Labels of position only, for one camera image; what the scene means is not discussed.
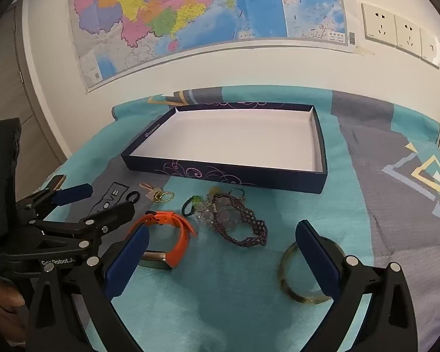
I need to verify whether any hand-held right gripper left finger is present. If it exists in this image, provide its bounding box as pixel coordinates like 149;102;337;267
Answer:
25;223;150;352

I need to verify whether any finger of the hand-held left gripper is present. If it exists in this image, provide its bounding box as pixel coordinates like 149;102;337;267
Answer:
15;175;94;218
29;200;136;262

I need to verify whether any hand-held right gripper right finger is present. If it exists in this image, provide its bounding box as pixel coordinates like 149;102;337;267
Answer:
295;220;418;352

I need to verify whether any olive translucent bangle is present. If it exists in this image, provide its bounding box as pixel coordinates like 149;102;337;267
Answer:
277;240;347;306

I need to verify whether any orange smart band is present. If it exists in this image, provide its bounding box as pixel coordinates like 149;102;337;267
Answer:
132;211;198;270

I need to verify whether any green beaded ring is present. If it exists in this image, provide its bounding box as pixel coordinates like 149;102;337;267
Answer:
182;195;202;217

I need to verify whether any purple beaded bracelet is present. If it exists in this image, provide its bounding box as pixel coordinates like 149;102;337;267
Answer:
210;192;269;247

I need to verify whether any clear crystal bead bracelet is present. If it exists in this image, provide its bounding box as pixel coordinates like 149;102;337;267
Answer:
194;196;239;233

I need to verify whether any navy cardboard box tray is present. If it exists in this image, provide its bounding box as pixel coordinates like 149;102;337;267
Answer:
121;101;329;195

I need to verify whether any person's left forearm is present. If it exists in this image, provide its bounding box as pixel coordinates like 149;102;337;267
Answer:
0;279;27;347

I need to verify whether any teal printed blanket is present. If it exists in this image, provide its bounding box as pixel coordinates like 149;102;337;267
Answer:
40;85;440;352

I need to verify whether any grey wooden door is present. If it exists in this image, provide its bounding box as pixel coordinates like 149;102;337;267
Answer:
0;0;68;177

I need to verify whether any colourful wall map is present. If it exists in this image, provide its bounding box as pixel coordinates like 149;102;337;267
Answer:
68;0;356;94

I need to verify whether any white wall socket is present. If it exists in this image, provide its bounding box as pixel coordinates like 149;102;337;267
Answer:
361;3;397;48
420;27;440;68
394;15;422;58

